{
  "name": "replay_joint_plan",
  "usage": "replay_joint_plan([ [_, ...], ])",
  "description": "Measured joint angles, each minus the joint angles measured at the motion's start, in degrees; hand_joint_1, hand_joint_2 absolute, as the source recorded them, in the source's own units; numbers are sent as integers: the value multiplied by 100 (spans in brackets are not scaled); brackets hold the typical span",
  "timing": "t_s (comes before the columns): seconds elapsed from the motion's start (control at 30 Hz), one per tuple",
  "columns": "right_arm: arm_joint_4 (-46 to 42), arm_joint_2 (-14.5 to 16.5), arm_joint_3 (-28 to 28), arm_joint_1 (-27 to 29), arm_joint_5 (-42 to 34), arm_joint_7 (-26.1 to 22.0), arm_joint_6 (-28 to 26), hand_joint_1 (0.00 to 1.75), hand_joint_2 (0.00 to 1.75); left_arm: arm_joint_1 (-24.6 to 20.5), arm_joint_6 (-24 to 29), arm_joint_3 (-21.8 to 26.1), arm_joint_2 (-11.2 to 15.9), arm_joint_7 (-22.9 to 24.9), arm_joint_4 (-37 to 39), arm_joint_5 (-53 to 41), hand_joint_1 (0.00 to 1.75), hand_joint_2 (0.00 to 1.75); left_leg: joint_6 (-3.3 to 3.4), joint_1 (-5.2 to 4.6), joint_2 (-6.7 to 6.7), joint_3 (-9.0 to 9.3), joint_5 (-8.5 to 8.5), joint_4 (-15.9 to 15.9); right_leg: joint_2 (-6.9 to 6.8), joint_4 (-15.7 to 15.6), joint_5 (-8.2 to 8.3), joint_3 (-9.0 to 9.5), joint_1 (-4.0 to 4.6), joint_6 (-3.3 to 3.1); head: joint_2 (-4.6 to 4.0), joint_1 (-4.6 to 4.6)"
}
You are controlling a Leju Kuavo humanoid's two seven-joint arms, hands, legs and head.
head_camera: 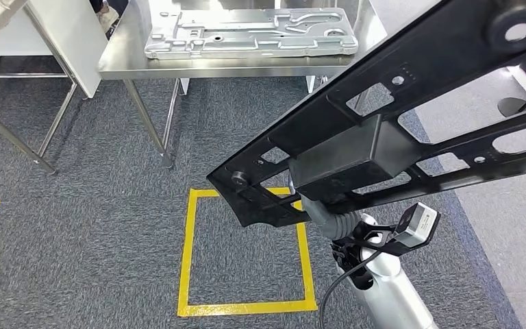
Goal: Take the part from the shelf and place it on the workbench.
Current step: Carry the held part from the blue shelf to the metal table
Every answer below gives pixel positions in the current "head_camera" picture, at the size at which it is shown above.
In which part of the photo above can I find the black cable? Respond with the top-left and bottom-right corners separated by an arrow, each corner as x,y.
319,248 -> 384,329

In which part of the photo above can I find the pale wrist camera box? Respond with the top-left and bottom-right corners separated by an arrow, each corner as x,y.
392,203 -> 441,248

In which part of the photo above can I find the white board panel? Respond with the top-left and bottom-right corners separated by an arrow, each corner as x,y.
0,0 -> 110,99

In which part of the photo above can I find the steel side table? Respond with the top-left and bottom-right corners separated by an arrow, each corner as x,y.
0,0 -> 79,175

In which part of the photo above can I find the stamped grey metal panel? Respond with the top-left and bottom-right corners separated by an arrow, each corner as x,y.
144,8 -> 359,60

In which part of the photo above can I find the black plastic frame part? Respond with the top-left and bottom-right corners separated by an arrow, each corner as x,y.
206,0 -> 526,228

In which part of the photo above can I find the yellow floor tape square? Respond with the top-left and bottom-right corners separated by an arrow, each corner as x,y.
177,187 -> 318,318

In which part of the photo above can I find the black camera mounting bracket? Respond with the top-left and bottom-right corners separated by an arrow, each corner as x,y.
331,221 -> 427,274

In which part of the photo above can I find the stainless steel workbench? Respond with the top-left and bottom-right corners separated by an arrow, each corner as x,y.
97,0 -> 388,170

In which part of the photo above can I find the person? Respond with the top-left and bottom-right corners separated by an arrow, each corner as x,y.
89,0 -> 120,33

